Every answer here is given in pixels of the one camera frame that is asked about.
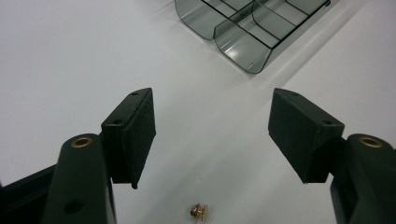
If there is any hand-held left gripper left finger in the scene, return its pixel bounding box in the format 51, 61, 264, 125
41, 87, 157, 224

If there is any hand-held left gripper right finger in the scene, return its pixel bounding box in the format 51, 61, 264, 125
268, 88, 396, 224

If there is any small brass fitting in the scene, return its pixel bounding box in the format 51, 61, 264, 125
190, 203, 209, 222

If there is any smoky clear compartment box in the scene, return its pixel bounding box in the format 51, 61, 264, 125
174, 0, 332, 75

